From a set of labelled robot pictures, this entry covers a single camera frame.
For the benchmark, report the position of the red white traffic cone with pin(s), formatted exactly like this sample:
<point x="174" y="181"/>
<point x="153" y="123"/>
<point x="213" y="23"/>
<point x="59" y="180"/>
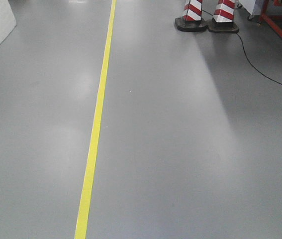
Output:
<point x="223" y="18"/>
<point x="191" y="19"/>

